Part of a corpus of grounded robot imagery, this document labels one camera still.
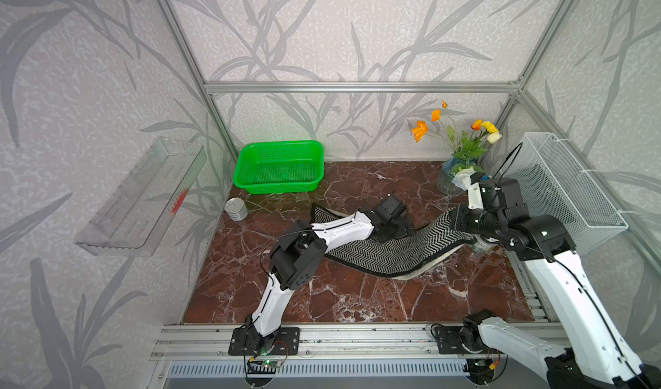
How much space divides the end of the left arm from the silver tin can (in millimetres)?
562

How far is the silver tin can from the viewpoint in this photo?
3.28 feet

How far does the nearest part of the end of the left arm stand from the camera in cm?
68
